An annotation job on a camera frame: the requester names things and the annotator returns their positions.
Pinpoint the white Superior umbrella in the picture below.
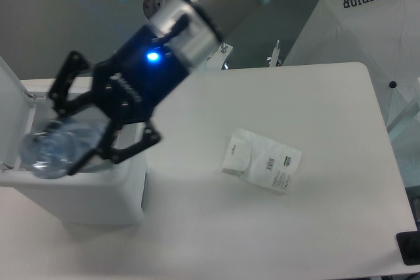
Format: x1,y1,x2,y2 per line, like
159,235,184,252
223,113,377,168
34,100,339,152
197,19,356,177
284,0,419,125

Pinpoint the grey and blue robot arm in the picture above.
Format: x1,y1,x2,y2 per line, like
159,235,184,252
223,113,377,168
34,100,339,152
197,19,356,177
46,0,269,178

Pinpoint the white plastic packaging bag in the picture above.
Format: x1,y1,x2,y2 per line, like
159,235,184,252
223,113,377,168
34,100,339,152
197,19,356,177
221,128,303,195

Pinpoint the black device at table edge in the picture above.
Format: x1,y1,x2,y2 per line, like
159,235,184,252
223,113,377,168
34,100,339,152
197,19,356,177
396,231,419,266

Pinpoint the white trash can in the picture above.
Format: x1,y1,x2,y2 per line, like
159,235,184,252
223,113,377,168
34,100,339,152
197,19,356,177
1,83,147,226

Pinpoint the white trash can lid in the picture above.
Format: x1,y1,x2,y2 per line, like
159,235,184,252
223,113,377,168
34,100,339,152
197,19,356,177
1,58,35,170

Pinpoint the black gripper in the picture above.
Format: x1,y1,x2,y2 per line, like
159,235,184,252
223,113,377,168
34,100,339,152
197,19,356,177
48,25,189,175

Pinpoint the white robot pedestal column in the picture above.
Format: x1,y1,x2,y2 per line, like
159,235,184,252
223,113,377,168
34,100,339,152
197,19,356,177
143,0,169,20

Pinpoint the clear plastic water bottle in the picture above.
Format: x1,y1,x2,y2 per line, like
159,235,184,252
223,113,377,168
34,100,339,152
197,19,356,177
19,119,106,179

